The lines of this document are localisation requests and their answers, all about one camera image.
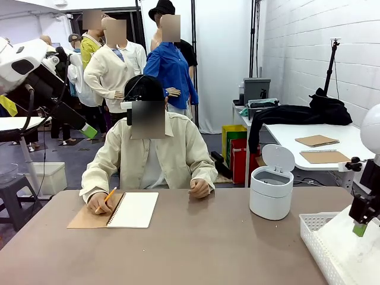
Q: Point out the white storage bin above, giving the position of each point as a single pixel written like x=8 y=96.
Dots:
x=50 y=181

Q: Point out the grey box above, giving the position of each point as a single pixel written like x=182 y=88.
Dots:
x=255 y=89

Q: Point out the white rounded-corner table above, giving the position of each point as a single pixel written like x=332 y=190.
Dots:
x=285 y=154

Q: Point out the person's right hand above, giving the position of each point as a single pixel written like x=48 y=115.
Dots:
x=99 y=203

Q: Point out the white paper stack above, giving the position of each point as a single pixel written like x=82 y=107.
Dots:
x=356 y=267

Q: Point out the yellow pencil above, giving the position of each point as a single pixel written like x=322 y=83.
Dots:
x=111 y=193

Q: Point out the black light stand pole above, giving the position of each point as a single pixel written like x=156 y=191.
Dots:
x=193 y=29
x=253 y=35

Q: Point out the white wall socket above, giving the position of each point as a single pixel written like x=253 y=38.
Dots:
x=336 y=39

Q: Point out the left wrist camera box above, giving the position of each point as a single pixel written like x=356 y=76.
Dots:
x=51 y=66

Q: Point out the white perforated plastic basket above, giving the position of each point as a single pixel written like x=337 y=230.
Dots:
x=311 y=237

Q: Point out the black garment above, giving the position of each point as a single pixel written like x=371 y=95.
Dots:
x=326 y=110

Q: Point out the mannequin in yellow shirt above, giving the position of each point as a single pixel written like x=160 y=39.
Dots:
x=87 y=50

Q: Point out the grey tray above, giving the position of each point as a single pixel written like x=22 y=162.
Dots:
x=262 y=102

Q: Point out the clear bowl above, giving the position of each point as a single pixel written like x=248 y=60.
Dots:
x=7 y=173

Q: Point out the black tripod with phone clamp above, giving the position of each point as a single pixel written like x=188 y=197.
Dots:
x=330 y=68

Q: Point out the black case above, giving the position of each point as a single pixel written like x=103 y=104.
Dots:
x=221 y=164

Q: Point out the brown cardboard spiral notebook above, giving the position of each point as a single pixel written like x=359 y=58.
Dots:
x=325 y=157

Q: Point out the red bag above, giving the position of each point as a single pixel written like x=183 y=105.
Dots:
x=237 y=160

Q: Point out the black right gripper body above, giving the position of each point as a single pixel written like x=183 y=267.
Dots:
x=369 y=176

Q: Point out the brown spiral notebook white pages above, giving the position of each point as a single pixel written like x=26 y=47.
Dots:
x=133 y=210

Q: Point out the teal cloth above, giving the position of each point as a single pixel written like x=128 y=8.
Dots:
x=243 y=112

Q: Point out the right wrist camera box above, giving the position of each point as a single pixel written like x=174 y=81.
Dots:
x=343 y=166

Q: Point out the mannequin in white shirt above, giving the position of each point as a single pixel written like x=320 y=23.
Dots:
x=80 y=86

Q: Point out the grey plastic stool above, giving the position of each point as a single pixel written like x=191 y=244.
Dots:
x=15 y=190

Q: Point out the person's right forearm beige sleeve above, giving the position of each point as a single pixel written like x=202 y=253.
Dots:
x=92 y=187

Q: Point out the black bucket hat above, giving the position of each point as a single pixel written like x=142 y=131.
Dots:
x=161 y=9

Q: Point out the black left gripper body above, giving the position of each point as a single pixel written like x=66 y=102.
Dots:
x=49 y=89

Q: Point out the white torn notebook sheet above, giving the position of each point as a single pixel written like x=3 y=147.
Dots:
x=338 y=225

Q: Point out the person's left forearm beige sleeve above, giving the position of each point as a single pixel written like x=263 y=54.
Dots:
x=207 y=175

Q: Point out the person's beige shirt torso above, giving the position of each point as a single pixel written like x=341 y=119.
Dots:
x=178 y=154

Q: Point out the black cap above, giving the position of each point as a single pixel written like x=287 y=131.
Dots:
x=145 y=87

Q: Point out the mannequin in cream cardigan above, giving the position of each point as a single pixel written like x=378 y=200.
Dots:
x=112 y=74

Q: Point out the white head camera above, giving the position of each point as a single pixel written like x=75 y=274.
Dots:
x=125 y=105

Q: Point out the mannequin in yellow raincoat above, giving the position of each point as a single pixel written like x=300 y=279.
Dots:
x=7 y=105

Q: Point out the green bag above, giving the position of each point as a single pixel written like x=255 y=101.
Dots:
x=237 y=135

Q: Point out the yellow bag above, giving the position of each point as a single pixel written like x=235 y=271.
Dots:
x=225 y=142

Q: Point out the white mini trash can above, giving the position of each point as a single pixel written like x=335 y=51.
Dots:
x=268 y=202

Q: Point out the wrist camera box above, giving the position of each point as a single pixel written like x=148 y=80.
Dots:
x=343 y=166
x=51 y=66

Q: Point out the mannequin in blue shirt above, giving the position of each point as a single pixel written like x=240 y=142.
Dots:
x=169 y=68

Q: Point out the person's left hand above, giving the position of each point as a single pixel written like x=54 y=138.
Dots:
x=202 y=188

